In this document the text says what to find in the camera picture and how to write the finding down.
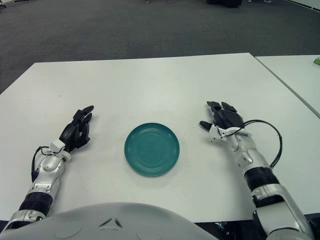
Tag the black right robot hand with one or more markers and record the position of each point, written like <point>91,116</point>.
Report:
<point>227,117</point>

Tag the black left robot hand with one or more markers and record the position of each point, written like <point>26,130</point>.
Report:
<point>71,133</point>

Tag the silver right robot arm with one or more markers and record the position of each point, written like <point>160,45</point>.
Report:
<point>250,152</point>

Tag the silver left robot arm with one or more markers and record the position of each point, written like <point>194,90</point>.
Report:
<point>47,165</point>

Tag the teal round plate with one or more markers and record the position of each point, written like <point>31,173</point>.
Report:
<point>152,150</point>

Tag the grey robot torso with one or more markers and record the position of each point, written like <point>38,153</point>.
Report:
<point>112,215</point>

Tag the small green packet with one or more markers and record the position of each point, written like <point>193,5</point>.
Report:
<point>317,60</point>

